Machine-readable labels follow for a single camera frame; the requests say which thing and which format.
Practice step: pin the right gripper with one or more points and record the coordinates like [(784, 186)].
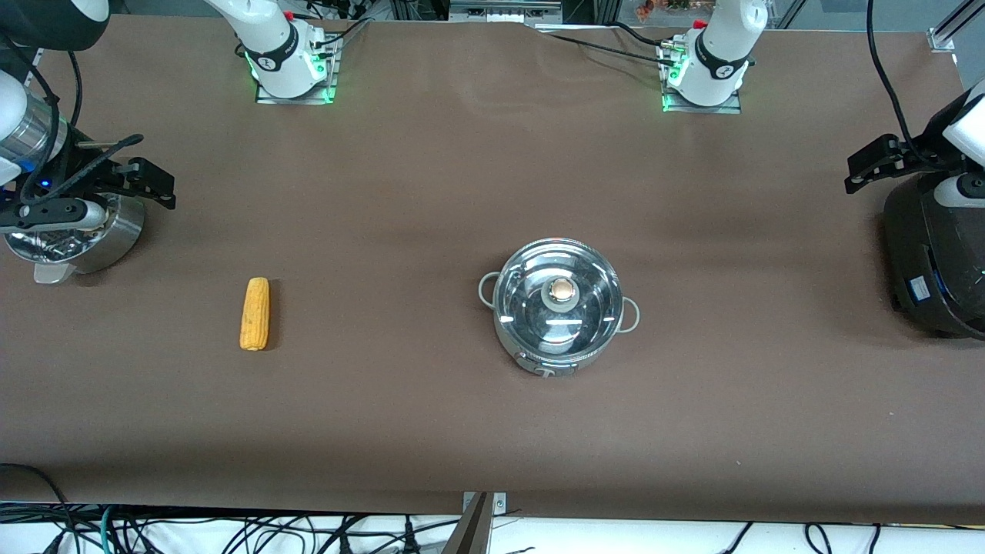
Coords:
[(78, 164)]

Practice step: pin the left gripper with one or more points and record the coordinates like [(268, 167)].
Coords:
[(914, 156)]

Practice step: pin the yellow corn cob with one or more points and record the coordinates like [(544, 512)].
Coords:
[(255, 315)]

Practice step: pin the glass pot lid with knob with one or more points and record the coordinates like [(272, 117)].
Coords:
[(531, 292)]

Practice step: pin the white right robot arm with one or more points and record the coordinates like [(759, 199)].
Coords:
[(277, 46)]

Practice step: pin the steel steamer pot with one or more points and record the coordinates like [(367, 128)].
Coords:
[(115, 238)]

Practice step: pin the black rice cooker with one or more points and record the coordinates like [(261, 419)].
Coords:
[(939, 261)]

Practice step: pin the grey box behind table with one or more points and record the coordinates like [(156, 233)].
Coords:
[(504, 9)]

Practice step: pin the aluminium frame profile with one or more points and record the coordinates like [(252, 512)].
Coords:
[(950, 27)]

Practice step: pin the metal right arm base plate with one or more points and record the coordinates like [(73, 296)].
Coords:
[(329, 86)]

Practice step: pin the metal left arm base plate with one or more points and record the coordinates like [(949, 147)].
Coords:
[(677, 106)]

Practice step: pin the small metal table edge bracket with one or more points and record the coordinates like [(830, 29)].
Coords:
[(499, 504)]

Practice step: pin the dark camera mount pole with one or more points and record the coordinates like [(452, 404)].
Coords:
[(469, 535)]

